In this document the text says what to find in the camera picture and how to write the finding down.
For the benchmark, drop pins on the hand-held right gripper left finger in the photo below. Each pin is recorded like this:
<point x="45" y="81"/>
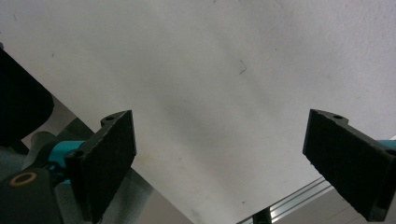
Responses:
<point x="104" y="161"/>

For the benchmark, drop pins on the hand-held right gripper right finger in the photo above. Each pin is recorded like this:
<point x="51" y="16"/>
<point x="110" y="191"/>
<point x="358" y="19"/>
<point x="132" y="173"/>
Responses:
<point x="348" y="158"/>

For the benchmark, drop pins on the dark cloth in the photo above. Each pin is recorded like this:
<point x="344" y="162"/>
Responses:
<point x="21" y="102"/>

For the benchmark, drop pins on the aluminium frame rail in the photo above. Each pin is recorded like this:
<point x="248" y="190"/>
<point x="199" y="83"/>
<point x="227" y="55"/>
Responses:
<point x="299" y="197"/>

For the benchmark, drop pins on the black rail bracket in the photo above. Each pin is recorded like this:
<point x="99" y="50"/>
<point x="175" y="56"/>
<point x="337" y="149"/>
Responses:
<point x="262" y="217"/>

